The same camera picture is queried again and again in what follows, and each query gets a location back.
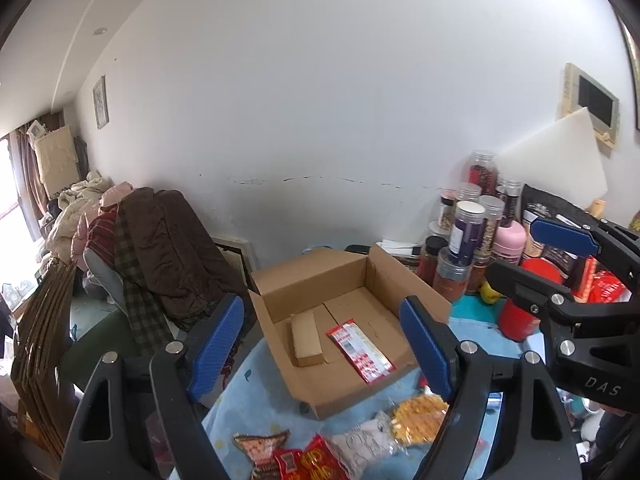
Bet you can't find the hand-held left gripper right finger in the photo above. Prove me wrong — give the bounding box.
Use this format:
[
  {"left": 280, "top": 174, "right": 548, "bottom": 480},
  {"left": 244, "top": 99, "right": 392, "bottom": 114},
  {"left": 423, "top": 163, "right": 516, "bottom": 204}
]
[{"left": 399, "top": 296, "right": 585, "bottom": 480}]

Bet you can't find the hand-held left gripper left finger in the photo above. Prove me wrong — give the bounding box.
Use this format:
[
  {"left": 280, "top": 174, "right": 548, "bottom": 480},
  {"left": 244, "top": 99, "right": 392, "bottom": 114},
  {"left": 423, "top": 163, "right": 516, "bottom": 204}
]
[{"left": 59, "top": 294, "right": 246, "bottom": 480}]

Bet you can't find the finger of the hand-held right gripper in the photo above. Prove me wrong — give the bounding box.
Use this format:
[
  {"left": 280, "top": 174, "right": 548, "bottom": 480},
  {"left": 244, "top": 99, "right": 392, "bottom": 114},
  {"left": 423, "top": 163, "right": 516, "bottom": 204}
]
[
  {"left": 486, "top": 259, "right": 640, "bottom": 361},
  {"left": 530, "top": 214, "right": 640, "bottom": 301}
]

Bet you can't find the yellow waffle snack packet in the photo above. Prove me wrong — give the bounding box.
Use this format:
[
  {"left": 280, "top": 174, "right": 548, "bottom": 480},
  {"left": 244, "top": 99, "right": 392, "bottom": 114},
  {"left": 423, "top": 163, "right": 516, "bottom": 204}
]
[{"left": 387, "top": 392, "right": 451, "bottom": 448}]

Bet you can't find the orange brown snack packet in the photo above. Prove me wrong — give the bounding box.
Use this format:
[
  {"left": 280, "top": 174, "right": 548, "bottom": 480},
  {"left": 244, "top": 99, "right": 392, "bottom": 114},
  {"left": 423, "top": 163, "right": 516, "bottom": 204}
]
[{"left": 232, "top": 430, "right": 292, "bottom": 480}]

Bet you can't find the white printed snack packet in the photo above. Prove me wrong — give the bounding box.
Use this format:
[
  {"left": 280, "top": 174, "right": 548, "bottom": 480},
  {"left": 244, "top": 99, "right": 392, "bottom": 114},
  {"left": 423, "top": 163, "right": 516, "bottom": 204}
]
[{"left": 330, "top": 410, "right": 401, "bottom": 478}]

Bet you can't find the black printed pouch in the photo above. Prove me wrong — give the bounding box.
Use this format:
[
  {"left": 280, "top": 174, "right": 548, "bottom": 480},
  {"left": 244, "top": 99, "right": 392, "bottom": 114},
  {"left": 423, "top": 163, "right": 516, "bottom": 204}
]
[{"left": 520, "top": 184, "right": 590, "bottom": 291}]

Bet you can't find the pink bottle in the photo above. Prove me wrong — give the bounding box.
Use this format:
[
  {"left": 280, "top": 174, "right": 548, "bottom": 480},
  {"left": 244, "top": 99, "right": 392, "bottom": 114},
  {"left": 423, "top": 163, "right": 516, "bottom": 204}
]
[{"left": 492, "top": 220, "right": 527, "bottom": 266}]

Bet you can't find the red tin canister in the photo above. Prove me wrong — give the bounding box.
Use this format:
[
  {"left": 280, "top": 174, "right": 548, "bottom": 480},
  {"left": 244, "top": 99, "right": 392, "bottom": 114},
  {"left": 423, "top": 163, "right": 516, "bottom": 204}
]
[{"left": 498, "top": 257, "right": 563, "bottom": 343}]

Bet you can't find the teal quilted table cover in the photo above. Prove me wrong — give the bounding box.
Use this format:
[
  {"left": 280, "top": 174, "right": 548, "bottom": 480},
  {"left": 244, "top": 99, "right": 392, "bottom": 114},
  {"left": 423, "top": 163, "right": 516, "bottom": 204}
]
[{"left": 447, "top": 292, "right": 506, "bottom": 331}]

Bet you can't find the light blue floral cloth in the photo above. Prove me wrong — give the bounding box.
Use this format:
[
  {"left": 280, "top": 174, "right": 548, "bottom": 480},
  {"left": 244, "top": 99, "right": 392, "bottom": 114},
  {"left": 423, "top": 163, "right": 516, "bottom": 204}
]
[{"left": 202, "top": 305, "right": 506, "bottom": 480}]

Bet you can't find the red and cream box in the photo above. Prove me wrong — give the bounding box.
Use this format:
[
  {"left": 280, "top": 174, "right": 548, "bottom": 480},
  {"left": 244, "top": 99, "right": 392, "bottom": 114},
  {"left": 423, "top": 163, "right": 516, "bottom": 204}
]
[{"left": 575, "top": 255, "right": 631, "bottom": 306}]

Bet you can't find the group of clear plastic jars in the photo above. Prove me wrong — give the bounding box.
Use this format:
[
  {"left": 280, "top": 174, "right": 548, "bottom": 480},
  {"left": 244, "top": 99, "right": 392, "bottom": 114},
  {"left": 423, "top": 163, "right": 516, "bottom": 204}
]
[{"left": 417, "top": 149, "right": 525, "bottom": 305}]

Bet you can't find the red striped snack packet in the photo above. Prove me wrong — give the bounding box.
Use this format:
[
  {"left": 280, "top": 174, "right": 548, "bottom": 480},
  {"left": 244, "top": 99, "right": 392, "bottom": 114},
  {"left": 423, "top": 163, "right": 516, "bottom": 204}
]
[{"left": 326, "top": 317, "right": 397, "bottom": 386}]

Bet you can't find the white foam board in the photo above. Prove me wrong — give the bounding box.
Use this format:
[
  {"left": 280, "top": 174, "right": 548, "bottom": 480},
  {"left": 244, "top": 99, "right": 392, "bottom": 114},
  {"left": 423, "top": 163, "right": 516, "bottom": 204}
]
[{"left": 492, "top": 107, "right": 608, "bottom": 211}]

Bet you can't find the checkered cloth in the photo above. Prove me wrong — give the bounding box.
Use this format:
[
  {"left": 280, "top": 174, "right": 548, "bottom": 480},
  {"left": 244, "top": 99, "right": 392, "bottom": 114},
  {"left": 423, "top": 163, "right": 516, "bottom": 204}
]
[{"left": 114, "top": 210, "right": 176, "bottom": 356}]

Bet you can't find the small plain cardboard box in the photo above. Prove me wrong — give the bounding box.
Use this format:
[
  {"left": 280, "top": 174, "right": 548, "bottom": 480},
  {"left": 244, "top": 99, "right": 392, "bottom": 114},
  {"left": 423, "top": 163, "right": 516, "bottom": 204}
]
[{"left": 290, "top": 310, "right": 325, "bottom": 368}]

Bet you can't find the dark framed panel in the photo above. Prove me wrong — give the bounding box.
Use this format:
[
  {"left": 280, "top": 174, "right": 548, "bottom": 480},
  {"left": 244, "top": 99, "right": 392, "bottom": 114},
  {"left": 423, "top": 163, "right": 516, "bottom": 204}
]
[{"left": 212, "top": 237, "right": 258, "bottom": 286}]

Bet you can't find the dark green seat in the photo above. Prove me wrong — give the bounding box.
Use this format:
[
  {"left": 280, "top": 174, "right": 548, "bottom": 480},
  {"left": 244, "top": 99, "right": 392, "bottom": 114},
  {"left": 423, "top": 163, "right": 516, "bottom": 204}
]
[{"left": 65, "top": 305, "right": 181, "bottom": 391}]

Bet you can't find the white paper stack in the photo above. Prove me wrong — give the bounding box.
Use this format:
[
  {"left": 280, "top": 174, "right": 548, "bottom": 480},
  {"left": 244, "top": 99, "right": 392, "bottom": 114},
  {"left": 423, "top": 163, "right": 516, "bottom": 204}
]
[{"left": 376, "top": 240, "right": 423, "bottom": 261}]

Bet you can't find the small dark red snack packet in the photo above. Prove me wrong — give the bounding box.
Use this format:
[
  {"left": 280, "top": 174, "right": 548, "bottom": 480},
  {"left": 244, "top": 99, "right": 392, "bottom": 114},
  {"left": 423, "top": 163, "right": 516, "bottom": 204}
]
[{"left": 272, "top": 447, "right": 307, "bottom": 480}]

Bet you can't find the red gold-print snack packet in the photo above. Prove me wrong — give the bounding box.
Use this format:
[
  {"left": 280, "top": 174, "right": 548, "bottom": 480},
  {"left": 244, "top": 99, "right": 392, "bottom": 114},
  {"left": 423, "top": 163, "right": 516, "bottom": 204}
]
[{"left": 300, "top": 434, "right": 351, "bottom": 480}]

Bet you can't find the red plaid garment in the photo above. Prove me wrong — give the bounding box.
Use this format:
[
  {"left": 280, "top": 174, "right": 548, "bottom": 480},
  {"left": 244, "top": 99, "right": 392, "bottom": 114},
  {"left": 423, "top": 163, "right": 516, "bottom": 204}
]
[{"left": 85, "top": 212, "right": 126, "bottom": 266}]

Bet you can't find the stack of flat cardboard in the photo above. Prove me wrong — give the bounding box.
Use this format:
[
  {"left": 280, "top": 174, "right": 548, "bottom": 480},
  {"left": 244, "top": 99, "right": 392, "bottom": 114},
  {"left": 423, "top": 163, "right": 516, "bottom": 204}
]
[{"left": 10, "top": 255, "right": 93, "bottom": 461}]

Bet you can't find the pink garment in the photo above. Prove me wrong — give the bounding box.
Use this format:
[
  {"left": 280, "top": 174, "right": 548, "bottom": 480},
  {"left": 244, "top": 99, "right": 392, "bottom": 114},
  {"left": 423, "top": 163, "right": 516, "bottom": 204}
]
[{"left": 72, "top": 183, "right": 136, "bottom": 261}]

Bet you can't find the cream padded coat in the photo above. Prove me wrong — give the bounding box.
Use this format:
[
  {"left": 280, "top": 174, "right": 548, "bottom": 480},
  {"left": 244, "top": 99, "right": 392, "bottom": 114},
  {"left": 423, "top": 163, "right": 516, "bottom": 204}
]
[{"left": 47, "top": 171, "right": 118, "bottom": 261}]

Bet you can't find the beige cardboard carton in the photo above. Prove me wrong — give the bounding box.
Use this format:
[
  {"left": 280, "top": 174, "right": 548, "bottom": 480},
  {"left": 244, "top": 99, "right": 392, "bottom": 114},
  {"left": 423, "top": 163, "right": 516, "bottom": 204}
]
[{"left": 32, "top": 125, "right": 81, "bottom": 196}]

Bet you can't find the brown curtain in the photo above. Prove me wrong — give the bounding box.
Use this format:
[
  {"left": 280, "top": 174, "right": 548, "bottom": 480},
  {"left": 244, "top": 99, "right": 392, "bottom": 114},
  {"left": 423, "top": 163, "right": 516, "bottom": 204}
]
[{"left": 0, "top": 115, "right": 66, "bottom": 241}]

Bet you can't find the cream wall intercom panel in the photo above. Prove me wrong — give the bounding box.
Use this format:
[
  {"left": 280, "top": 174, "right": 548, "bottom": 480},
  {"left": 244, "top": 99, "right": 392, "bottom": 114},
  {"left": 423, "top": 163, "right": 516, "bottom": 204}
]
[{"left": 557, "top": 62, "right": 621, "bottom": 150}]

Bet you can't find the small wall picture frame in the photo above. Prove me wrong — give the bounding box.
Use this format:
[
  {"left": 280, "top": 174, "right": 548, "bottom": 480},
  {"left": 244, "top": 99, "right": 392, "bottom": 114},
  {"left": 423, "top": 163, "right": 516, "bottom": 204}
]
[{"left": 92, "top": 76, "right": 110, "bottom": 130}]

